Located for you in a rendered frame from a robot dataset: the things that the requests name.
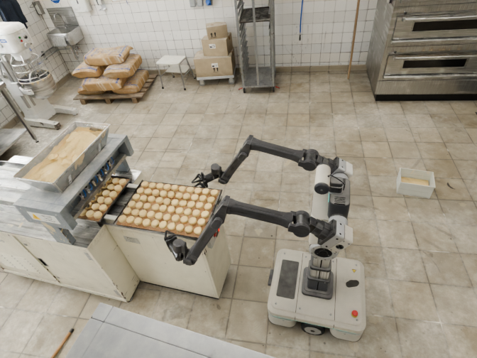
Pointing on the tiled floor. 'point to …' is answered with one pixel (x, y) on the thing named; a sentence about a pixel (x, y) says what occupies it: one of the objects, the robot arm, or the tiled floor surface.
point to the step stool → (174, 66)
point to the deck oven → (424, 50)
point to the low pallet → (117, 94)
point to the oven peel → (353, 38)
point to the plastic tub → (415, 182)
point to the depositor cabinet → (17, 256)
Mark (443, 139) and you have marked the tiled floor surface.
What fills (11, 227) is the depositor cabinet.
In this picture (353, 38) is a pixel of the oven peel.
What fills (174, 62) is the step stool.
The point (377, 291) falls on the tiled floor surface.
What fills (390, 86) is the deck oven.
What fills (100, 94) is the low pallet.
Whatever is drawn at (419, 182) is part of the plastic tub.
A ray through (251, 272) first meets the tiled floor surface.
